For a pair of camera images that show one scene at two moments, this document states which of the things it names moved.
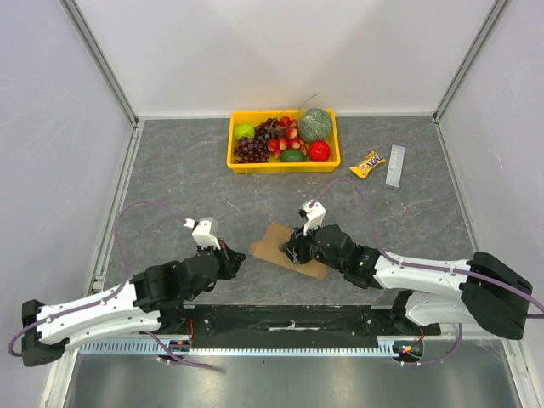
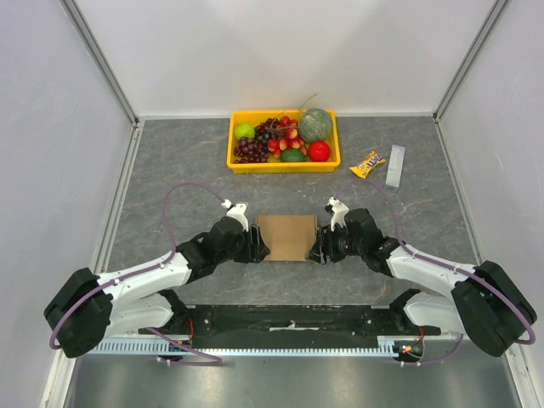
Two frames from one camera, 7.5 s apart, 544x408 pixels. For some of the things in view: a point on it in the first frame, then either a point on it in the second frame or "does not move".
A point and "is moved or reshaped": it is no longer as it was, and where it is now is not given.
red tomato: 319,151 does not move
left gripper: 230,258 → 263,251
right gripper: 297,247 → 325,245
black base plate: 290,320 does not move
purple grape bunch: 255,150 does not move
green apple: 244,130 does not move
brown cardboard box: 269,248 is moved or reshaped
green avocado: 292,155 does not move
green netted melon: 314,125 does not move
